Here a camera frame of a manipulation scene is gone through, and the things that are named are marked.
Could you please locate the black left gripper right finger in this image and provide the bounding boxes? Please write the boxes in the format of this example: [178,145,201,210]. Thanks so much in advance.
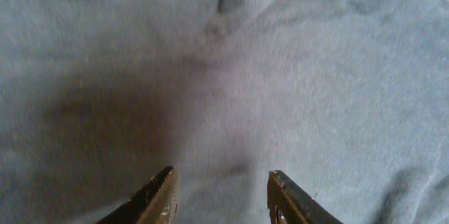
[267,170,342,224]

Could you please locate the dark navy t-shirt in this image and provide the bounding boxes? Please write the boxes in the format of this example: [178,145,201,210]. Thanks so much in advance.
[1,0,448,223]

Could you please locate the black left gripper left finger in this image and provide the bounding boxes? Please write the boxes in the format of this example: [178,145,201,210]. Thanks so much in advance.
[97,166,179,224]

